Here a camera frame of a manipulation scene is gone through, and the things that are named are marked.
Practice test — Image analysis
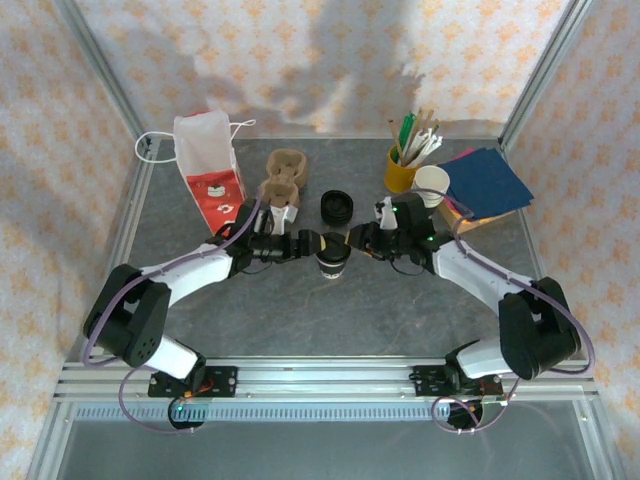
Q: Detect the yellow paper napkin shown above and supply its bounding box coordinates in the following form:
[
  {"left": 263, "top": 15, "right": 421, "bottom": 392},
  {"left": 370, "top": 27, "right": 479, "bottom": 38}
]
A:
[{"left": 434, "top": 204, "right": 517, "bottom": 234}]

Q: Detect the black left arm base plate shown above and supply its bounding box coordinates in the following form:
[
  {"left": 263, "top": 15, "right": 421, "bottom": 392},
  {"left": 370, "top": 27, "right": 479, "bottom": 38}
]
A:
[{"left": 148, "top": 366, "right": 239, "bottom": 399}]

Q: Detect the aluminium side rail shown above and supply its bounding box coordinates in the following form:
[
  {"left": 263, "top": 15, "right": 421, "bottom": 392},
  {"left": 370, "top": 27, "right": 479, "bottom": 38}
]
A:
[{"left": 82, "top": 138, "right": 162, "bottom": 362}]

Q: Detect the aluminium frame post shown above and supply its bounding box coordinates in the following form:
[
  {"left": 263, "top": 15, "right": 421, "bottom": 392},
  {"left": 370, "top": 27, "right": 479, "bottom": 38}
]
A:
[
  {"left": 498, "top": 0, "right": 597, "bottom": 151},
  {"left": 53, "top": 0, "right": 153, "bottom": 151}
]

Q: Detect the paper cup stack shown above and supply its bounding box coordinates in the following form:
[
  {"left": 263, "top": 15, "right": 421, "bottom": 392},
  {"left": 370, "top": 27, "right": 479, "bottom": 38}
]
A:
[{"left": 410, "top": 164, "right": 451, "bottom": 211}]

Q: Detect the brown pulp cup carrier stack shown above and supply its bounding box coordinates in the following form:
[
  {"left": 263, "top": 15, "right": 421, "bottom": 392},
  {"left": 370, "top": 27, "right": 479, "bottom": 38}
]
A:
[{"left": 257, "top": 149, "right": 309, "bottom": 224}]

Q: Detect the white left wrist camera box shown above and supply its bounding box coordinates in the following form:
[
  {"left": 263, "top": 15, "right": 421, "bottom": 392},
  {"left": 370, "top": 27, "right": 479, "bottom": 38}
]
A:
[{"left": 269, "top": 202, "right": 300, "bottom": 236}]

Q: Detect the yellow straw holder cup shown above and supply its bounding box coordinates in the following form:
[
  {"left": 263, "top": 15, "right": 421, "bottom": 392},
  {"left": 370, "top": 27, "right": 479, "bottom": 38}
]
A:
[{"left": 383, "top": 144, "right": 419, "bottom": 194}]

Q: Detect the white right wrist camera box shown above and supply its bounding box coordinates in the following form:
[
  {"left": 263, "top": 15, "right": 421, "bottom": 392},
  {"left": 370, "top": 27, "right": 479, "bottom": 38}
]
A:
[{"left": 373, "top": 196, "right": 399, "bottom": 231}]

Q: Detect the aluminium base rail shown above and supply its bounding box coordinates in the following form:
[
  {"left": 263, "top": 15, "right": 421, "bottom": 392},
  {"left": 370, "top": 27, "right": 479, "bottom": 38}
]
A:
[{"left": 53, "top": 355, "right": 599, "bottom": 402}]

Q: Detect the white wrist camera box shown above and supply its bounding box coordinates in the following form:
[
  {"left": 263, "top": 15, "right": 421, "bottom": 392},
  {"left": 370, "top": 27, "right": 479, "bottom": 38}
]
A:
[
  {"left": 373, "top": 196, "right": 399, "bottom": 231},
  {"left": 269, "top": 202, "right": 300, "bottom": 236}
]

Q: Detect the grey slotted cable duct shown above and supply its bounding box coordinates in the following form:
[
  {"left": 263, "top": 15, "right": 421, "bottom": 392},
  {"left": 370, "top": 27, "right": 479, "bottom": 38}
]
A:
[{"left": 73, "top": 402, "right": 504, "bottom": 423}]

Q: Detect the red white paper bag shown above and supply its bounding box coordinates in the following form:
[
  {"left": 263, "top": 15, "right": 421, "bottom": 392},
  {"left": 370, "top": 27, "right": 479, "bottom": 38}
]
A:
[{"left": 134, "top": 111, "right": 257, "bottom": 237}]

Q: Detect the green straw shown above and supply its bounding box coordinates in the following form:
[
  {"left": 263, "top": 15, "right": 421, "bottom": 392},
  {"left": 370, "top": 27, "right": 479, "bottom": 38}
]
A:
[{"left": 397, "top": 111, "right": 417, "bottom": 151}]

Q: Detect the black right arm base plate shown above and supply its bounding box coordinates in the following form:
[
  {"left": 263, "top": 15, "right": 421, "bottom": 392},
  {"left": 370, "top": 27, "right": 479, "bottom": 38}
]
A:
[{"left": 412, "top": 364, "right": 507, "bottom": 400}]

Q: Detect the blue paper napkin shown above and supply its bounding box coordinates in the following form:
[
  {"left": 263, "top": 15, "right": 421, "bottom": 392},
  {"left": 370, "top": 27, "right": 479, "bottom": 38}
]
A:
[{"left": 439, "top": 147, "right": 535, "bottom": 221}]

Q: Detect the black cup lid stack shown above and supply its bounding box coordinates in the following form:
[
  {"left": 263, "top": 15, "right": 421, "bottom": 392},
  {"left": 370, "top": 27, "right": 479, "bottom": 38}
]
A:
[{"left": 319, "top": 189, "right": 355, "bottom": 227}]

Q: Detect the black paper cup with lid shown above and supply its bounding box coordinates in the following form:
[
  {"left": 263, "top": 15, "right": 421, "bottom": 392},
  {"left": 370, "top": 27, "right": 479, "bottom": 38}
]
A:
[{"left": 315, "top": 233, "right": 354, "bottom": 281}]

